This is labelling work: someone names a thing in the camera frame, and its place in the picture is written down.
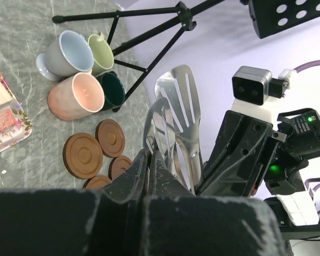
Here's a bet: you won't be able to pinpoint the pink toy cake slice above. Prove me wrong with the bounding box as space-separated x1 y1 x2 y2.
0 109 17 133

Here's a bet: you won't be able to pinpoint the light green mug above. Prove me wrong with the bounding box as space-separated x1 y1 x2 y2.
87 33 114 76

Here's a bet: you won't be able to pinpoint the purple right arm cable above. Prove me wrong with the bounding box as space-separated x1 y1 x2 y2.
295 59 320 214

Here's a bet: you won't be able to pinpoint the brown wooden coaster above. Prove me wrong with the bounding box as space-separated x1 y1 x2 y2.
95 119 125 158
108 155 132 180
83 175 111 189
62 132 103 179

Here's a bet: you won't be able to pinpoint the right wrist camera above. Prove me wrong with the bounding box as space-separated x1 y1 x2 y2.
232 66 288 106

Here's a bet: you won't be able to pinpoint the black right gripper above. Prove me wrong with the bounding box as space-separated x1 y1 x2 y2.
198 108 320 197

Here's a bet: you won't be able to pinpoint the light blue mug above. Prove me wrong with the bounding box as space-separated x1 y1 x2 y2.
35 30 94 81

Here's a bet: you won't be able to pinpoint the dark green mug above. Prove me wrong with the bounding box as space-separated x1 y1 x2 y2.
96 71 125 111

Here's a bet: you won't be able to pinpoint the floral serving tray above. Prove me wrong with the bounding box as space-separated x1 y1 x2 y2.
0 72 33 153

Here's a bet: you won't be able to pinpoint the pink mug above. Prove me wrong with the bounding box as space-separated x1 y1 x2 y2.
47 73 105 121

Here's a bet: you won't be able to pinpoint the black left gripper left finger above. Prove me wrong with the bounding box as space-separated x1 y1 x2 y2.
0 150 147 255

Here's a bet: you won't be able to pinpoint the black perforated calibration board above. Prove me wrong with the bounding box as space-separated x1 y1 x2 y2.
241 0 320 39

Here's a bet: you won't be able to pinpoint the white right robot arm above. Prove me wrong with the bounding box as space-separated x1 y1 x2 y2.
197 108 320 239

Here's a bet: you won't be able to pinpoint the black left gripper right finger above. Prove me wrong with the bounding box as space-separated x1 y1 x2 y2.
143 150 286 256

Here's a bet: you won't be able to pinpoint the metal serving tongs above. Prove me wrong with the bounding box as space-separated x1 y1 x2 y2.
143 65 203 195

